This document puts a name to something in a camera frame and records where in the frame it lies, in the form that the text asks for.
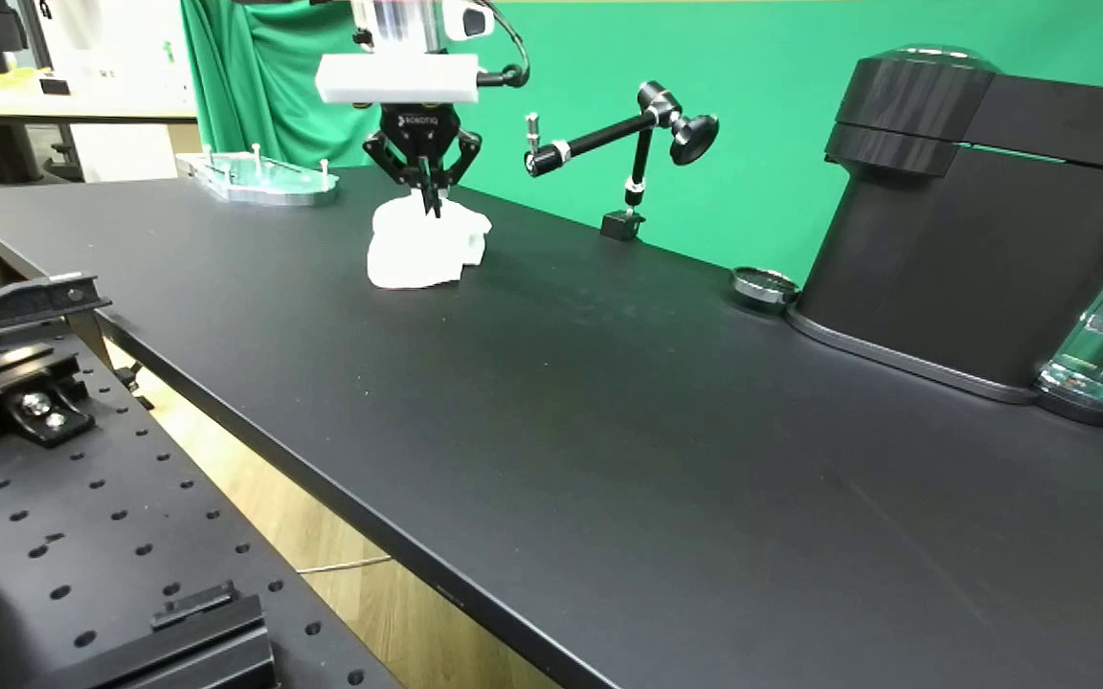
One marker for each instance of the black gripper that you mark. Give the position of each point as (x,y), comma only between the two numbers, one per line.
(412,147)

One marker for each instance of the white cloth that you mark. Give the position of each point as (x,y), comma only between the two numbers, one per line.
(422,250)

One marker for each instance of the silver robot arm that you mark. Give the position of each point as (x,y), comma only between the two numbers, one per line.
(429,29)

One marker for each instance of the green backdrop curtain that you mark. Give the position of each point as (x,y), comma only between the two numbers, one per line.
(766,69)

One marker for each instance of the small black round cap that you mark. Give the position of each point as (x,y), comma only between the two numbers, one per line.
(762,287)

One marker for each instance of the wooden desk in background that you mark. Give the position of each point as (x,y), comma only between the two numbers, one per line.
(23,99)

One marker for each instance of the black perforated breadboard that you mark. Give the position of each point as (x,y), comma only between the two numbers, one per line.
(122,568)

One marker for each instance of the black coffee machine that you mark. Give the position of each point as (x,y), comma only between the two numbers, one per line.
(971,229)

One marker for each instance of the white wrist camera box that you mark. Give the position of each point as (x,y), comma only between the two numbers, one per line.
(397,78)

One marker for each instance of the black metal rail bracket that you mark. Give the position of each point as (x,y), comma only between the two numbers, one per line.
(39,357)

